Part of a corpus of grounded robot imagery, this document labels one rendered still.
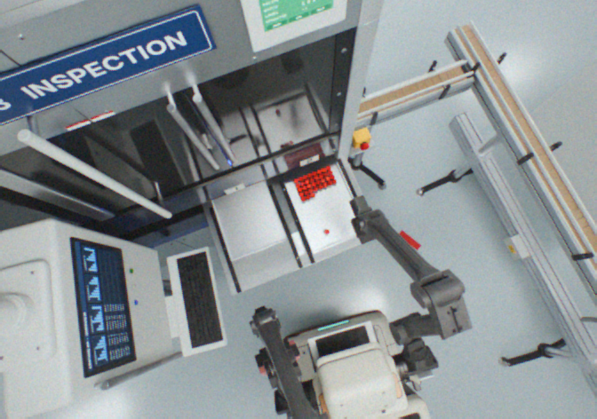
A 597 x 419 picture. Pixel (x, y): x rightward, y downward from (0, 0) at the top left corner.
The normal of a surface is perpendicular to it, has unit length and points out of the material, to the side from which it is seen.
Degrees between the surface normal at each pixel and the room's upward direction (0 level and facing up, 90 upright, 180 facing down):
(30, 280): 0
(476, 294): 0
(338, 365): 42
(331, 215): 0
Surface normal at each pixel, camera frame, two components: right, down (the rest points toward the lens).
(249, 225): -0.04, -0.25
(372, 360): -0.22, -0.81
